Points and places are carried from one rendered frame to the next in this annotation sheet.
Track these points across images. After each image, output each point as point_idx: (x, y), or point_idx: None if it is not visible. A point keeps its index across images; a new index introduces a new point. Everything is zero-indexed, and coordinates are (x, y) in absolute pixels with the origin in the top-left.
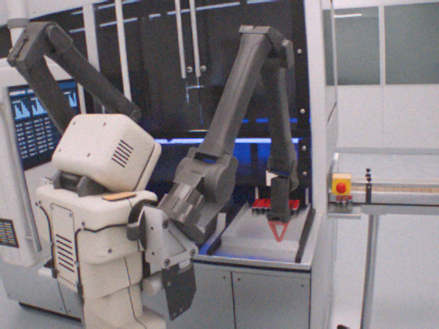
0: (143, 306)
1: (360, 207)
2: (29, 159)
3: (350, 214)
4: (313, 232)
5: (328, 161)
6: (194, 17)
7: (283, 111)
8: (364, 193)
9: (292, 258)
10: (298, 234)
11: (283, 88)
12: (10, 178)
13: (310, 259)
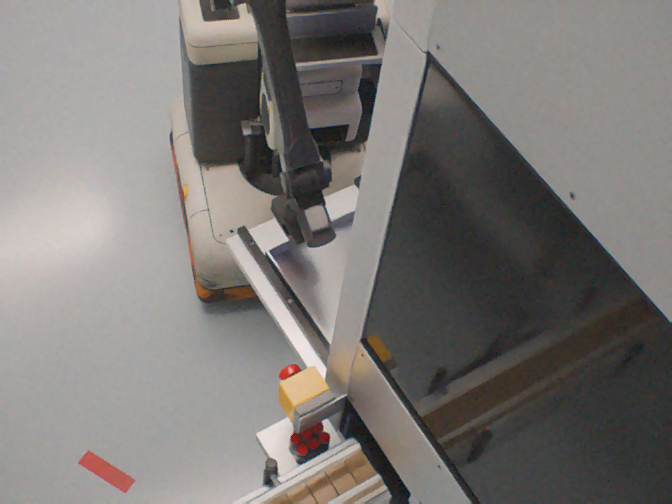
0: (305, 73)
1: (279, 470)
2: None
3: (275, 424)
4: (287, 320)
5: (345, 375)
6: None
7: (266, 74)
8: (279, 477)
9: (256, 237)
10: (301, 297)
11: (259, 40)
12: None
13: (232, 250)
